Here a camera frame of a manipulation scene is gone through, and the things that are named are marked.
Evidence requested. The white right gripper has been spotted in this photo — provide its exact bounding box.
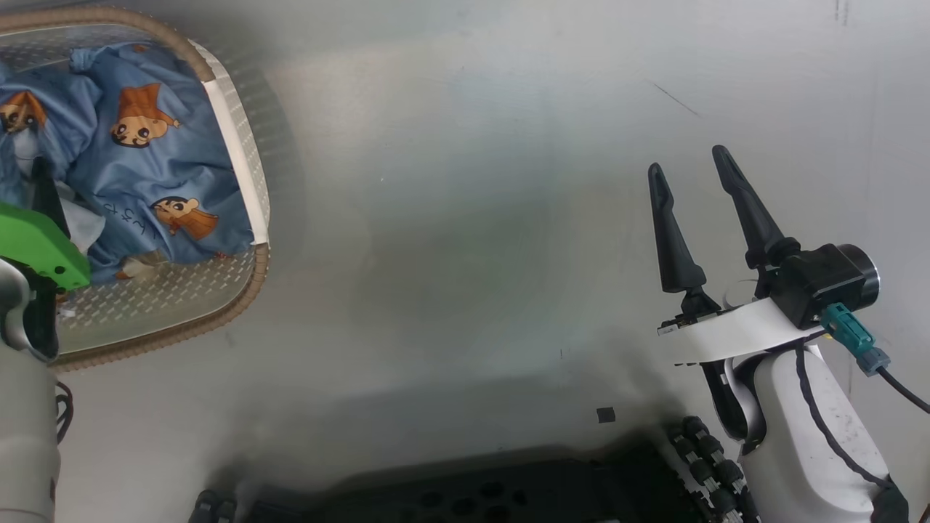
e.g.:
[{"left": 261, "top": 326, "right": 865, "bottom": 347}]
[{"left": 648, "top": 145, "right": 826, "bottom": 365}]

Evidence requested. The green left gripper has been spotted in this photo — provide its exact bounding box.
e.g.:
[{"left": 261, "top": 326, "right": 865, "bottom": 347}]
[{"left": 0, "top": 156, "right": 92, "bottom": 291}]

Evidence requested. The cream perforated laundry basket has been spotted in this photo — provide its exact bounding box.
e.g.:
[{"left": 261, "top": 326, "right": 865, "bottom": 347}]
[{"left": 0, "top": 6, "right": 271, "bottom": 371}]

